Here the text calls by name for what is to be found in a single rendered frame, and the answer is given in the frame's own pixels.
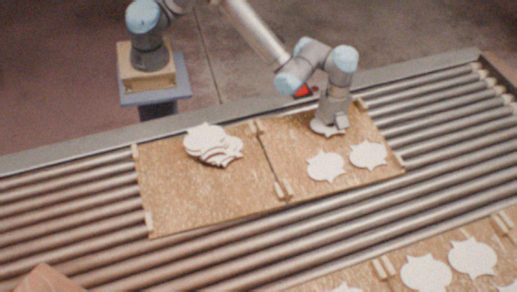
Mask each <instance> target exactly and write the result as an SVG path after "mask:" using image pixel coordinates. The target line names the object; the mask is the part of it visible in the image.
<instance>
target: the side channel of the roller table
mask: <svg viewBox="0 0 517 292"><path fill-rule="evenodd" d="M476 63H480V65H481V66H482V69H481V70H488V73H489V78H496V79H497V82H498V85H497V86H499V85H503V86H504V87H505V90H506V92H505V94H508V93H511V94H513V97H514V103H517V75H516V74H515V73H514V72H513V71H512V69H510V68H509V67H508V66H506V65H505V64H504V62H503V61H502V60H500V59H499V58H498V57H496V55H495V54H494V53H493V52H492V51H488V52H485V53H482V54H480V55H479V57H478V58H477V60H476Z"/></svg>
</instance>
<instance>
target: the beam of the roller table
mask: <svg viewBox="0 0 517 292"><path fill-rule="evenodd" d="M480 54H482V52H480V51H479V49H478V48H477V47H475V46H472V47H470V46H469V47H464V48H462V49H458V50H455V51H450V52H447V53H444V54H436V55H431V56H426V57H422V58H419V59H415V60H408V61H404V62H401V63H397V64H394V65H389V66H386V67H376V68H372V69H370V70H365V71H361V72H358V73H355V74H354V76H353V80H352V84H351V90H350V93H352V92H356V91H362V90H366V89H370V88H373V87H377V86H383V85H387V84H390V83H393V82H397V81H400V80H404V79H414V78H417V77H421V76H424V75H427V74H431V73H434V72H438V71H444V70H448V69H451V68H455V67H460V66H463V65H465V64H471V63H475V62H476V60H477V58H478V57H479V55H480ZM327 83H328V80H327V79H325V80H323V81H319V82H314V83H311V84H308V86H309V88H310V89H311V87H312V86H313V85H316V86H318V87H319V90H318V91H313V96H312V97H308V98H305V99H302V100H298V101H294V98H293V96H292V95H291V96H286V95H283V94H282V93H279V92H278V91H275V92H272V93H263V94H261V95H257V96H253V97H249V98H246V99H242V100H238V101H234V102H231V103H221V104H216V105H214V106H210V107H206V108H202V109H198V110H195V111H191V112H187V113H184V114H176V115H173V116H167V117H163V118H159V119H156V120H151V121H148V122H145V123H140V124H134V125H130V126H126V127H122V128H116V129H113V130H109V131H105V132H102V133H98V134H90V135H88V136H84V137H79V138H76V139H72V140H66V141H63V142H59V143H56V144H48V145H45V146H41V147H38V148H34V149H30V150H26V151H24V152H17V153H10V154H6V155H3V156H0V179H6V178H10V177H12V176H18V175H22V174H25V173H28V172H32V171H40V170H43V169H46V168H49V167H53V166H56V165H60V164H65V163H69V162H75V161H79V160H82V159H87V158H90V157H93V156H96V155H100V154H104V153H107V152H116V151H120V150H123V149H126V148H130V147H131V144H133V143H136V144H137V145H140V144H144V143H151V142H154V141H157V140H164V139H167V138H171V137H174V136H177V135H181V134H185V133H186V130H187V129H194V128H198V127H200V126H202V125H203V124H204V123H205V122H206V123H207V124H208V125H209V126H219V125H222V124H225V123H233V122H235V121H239V120H243V119H246V118H250V117H253V116H260V115H263V114H267V113H273V112H277V111H281V110H283V109H287V108H291V107H294V106H298V105H301V104H305V103H314V102H318V101H319V96H320V93H321V91H322V90H325V89H326V86H327Z"/></svg>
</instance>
